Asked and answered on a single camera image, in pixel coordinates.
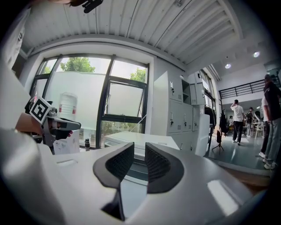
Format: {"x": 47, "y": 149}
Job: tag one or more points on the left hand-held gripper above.
{"x": 39, "y": 109}

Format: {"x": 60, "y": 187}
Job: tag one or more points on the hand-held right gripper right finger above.
{"x": 162, "y": 171}

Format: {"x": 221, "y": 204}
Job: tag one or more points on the rack of dark clothes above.
{"x": 211, "y": 116}

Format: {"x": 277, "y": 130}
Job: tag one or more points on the black metal railing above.
{"x": 241, "y": 86}

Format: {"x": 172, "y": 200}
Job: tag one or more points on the round ceiling light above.
{"x": 228, "y": 66}
{"x": 256, "y": 54}

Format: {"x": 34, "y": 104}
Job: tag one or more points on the grey metal lockers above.
{"x": 177, "y": 114}

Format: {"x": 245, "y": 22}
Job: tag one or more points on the black head camera mount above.
{"x": 92, "y": 5}

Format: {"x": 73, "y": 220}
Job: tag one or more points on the person's left forearm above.
{"x": 26, "y": 124}

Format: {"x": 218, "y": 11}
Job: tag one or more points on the black tripod stand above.
{"x": 218, "y": 135}

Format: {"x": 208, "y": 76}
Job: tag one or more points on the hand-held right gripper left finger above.
{"x": 114, "y": 169}

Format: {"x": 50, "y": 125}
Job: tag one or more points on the white oven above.
{"x": 142, "y": 137}

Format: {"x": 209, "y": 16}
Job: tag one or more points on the black window frame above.
{"x": 127, "y": 80}

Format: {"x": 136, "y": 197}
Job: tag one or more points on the wooden step platform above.
{"x": 246, "y": 178}

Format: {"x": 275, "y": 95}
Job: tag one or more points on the white water dispenser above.
{"x": 65, "y": 145}

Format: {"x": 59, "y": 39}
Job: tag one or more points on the white rounded cabinet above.
{"x": 203, "y": 134}

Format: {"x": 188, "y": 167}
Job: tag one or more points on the person's left hand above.
{"x": 65, "y": 134}

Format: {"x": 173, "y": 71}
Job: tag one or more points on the wrapped water dispenser jug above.
{"x": 68, "y": 105}

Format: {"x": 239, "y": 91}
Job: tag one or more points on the black thermos bottle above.
{"x": 87, "y": 144}

